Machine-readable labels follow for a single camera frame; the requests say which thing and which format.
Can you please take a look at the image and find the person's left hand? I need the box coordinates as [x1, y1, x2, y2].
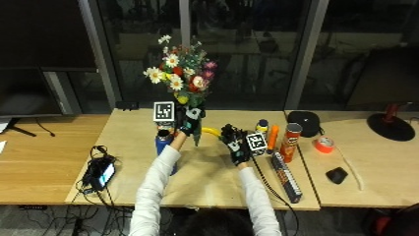
[175, 105, 207, 138]

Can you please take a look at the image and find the person's right hand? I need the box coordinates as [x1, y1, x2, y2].
[218, 123, 255, 166]

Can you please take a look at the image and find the colourful artificial flower bouquet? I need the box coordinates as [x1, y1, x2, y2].
[142, 33, 218, 148]

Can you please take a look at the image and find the yellow banana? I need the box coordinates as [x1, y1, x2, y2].
[200, 126, 223, 139]

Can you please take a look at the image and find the white marker cube right glove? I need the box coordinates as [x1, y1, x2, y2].
[244, 131, 268, 152]

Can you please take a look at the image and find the white marker cube glove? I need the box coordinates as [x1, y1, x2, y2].
[151, 100, 176, 123]
[244, 131, 268, 152]

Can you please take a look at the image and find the white marker cube left glove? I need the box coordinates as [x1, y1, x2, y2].
[151, 100, 176, 123]

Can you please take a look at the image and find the small bottle with blue cap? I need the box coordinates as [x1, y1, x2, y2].
[254, 118, 270, 136]

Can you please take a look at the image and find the orange marker pen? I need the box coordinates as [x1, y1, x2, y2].
[266, 124, 281, 155]

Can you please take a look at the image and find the blue water bottle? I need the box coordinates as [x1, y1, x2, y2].
[154, 129, 179, 177]

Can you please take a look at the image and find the red chips can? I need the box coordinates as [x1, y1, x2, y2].
[279, 122, 303, 164]

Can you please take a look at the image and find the small black box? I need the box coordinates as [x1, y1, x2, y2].
[114, 100, 139, 112]

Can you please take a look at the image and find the black pouch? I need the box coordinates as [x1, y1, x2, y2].
[285, 110, 321, 139]

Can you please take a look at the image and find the long dark printed box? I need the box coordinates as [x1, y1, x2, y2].
[270, 151, 303, 205]

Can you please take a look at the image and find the orange tape roll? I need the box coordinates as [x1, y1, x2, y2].
[311, 135, 336, 154]

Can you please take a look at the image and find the black computer mouse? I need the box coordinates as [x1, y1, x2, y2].
[324, 166, 349, 186]

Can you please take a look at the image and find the black device with lit screen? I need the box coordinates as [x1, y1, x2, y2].
[81, 154, 119, 193]

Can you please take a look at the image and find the black round base red stand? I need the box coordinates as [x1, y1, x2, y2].
[365, 102, 417, 143]

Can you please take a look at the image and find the white paper sheet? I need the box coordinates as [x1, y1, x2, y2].
[0, 117, 13, 155]

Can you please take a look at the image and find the red and black chair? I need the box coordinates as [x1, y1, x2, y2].
[369, 202, 419, 236]

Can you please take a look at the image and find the black glove cable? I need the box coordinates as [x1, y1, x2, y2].
[250, 156, 300, 236]

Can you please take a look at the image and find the black monitor cable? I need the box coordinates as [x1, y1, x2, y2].
[34, 117, 57, 138]

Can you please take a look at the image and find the bundle of black cables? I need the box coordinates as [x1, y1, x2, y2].
[21, 144, 131, 236]

